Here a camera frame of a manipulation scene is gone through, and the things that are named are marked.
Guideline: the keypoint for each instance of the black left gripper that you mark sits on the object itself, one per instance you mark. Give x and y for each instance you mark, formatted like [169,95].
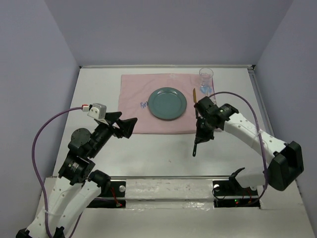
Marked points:
[127,126]

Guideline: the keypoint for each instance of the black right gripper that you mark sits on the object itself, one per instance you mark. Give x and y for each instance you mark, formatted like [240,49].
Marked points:
[201,137]

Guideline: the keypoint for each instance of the pink cloth placemat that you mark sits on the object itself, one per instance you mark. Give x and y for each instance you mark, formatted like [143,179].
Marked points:
[133,101]

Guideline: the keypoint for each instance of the gold knife green handle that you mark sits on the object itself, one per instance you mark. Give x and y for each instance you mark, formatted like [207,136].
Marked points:
[195,101]

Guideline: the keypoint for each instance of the green ceramic plate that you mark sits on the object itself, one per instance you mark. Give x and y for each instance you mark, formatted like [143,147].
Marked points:
[167,103]

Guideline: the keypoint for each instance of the clear drinking glass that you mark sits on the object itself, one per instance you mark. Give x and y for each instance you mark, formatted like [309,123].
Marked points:
[206,76]

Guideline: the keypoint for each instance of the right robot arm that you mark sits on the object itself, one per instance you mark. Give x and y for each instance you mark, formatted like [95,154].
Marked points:
[283,162]

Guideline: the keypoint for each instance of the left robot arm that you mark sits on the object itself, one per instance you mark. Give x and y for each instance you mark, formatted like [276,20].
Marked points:
[77,183]

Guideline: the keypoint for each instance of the white front table board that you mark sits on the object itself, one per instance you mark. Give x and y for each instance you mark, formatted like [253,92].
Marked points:
[169,208]

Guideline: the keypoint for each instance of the gold fork green handle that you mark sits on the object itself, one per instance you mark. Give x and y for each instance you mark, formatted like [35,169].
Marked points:
[196,140]

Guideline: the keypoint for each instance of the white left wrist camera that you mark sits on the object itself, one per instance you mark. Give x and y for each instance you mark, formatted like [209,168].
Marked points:
[96,111]

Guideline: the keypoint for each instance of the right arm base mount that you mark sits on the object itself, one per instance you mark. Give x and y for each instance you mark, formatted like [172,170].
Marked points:
[227,197]

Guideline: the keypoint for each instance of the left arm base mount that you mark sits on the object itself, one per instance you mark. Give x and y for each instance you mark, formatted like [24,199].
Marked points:
[112,198]

